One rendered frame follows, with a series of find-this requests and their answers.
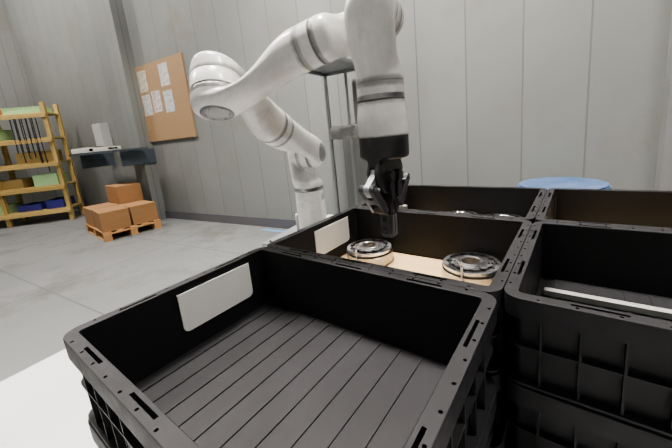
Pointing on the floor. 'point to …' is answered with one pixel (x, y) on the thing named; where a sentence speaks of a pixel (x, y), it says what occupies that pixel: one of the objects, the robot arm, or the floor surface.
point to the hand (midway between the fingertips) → (389, 224)
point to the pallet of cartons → (121, 212)
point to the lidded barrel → (565, 183)
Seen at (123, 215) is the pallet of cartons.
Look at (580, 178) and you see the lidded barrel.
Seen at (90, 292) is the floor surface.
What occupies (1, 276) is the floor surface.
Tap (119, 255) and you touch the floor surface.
